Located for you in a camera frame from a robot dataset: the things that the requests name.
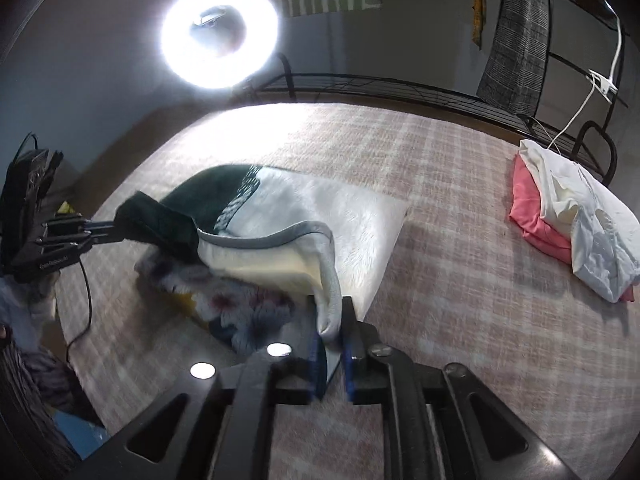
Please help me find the hanging grey plaid coat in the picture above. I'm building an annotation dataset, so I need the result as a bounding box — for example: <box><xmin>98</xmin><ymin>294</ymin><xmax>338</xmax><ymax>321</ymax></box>
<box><xmin>476</xmin><ymin>0</ymin><xmax>551</xmax><ymax>116</ymax></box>

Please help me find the ring light on stand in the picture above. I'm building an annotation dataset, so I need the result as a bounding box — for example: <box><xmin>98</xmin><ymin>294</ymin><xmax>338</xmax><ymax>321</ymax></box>
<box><xmin>160</xmin><ymin>0</ymin><xmax>279</xmax><ymax>90</ymax></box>

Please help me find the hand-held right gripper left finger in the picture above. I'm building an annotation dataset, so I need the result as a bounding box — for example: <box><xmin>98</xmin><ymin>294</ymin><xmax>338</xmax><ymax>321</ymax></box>
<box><xmin>65</xmin><ymin>295</ymin><xmax>331</xmax><ymax>480</ymax></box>

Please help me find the person's left forearm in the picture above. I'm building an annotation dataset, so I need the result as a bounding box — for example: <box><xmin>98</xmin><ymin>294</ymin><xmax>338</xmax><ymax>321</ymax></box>
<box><xmin>0</xmin><ymin>267</ymin><xmax>60</xmax><ymax>323</ymax></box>

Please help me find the beige checked blanket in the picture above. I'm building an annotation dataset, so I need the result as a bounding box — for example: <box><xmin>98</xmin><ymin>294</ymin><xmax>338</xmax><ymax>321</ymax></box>
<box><xmin>55</xmin><ymin>102</ymin><xmax>640</xmax><ymax>480</ymax></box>

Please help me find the white clip lamp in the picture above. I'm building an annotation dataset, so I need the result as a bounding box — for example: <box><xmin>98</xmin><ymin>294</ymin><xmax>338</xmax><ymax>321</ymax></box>
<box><xmin>587</xmin><ymin>0</ymin><xmax>626</xmax><ymax>96</ymax></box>

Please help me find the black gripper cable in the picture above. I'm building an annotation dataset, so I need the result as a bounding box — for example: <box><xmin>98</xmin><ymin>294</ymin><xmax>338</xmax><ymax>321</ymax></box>
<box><xmin>65</xmin><ymin>255</ymin><xmax>95</xmax><ymax>361</ymax></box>

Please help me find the dark striped garment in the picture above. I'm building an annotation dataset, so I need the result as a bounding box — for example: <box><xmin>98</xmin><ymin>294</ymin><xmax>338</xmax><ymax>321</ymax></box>
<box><xmin>0</xmin><ymin>330</ymin><xmax>106</xmax><ymax>466</ymax></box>

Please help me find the hanging yellow garment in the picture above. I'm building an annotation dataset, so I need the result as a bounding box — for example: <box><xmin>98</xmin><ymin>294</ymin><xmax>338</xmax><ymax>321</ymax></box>
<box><xmin>471</xmin><ymin>0</ymin><xmax>488</xmax><ymax>50</ymax></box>

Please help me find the green and white printed t-shirt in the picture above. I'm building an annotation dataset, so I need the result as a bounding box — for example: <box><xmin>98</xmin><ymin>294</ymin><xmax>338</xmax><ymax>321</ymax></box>
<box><xmin>114</xmin><ymin>164</ymin><xmax>408</xmax><ymax>353</ymax></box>

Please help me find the black metal clothes rack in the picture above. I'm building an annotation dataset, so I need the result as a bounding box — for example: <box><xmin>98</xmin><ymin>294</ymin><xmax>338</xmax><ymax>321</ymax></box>
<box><xmin>232</xmin><ymin>0</ymin><xmax>631</xmax><ymax>186</ymax></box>

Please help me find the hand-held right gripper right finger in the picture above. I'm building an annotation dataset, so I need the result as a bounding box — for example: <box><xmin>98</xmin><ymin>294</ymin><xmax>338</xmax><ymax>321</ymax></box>
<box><xmin>341</xmin><ymin>296</ymin><xmax>581</xmax><ymax>480</ymax></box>

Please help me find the white lamp cable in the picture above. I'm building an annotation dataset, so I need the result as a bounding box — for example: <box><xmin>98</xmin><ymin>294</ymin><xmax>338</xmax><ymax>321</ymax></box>
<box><xmin>547</xmin><ymin>87</ymin><xmax>598</xmax><ymax>153</ymax></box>

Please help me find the blue object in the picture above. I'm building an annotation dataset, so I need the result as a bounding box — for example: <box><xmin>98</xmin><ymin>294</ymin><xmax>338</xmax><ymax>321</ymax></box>
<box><xmin>52</xmin><ymin>410</ymin><xmax>108</xmax><ymax>461</ymax></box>

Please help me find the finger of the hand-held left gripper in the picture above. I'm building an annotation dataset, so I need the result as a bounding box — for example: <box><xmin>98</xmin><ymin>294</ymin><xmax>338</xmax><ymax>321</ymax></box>
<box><xmin>37</xmin><ymin>232</ymin><xmax>123</xmax><ymax>257</ymax></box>
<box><xmin>44</xmin><ymin>212</ymin><xmax>121</xmax><ymax>235</ymax></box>

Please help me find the crumpled white cloth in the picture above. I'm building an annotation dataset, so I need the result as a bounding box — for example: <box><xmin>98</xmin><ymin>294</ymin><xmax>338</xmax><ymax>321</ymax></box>
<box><xmin>517</xmin><ymin>139</ymin><xmax>640</xmax><ymax>303</ymax></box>

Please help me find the phone holder in ring light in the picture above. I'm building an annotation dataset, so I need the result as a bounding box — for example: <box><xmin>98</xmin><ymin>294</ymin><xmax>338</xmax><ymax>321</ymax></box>
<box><xmin>194</xmin><ymin>7</ymin><xmax>226</xmax><ymax>28</ymax></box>

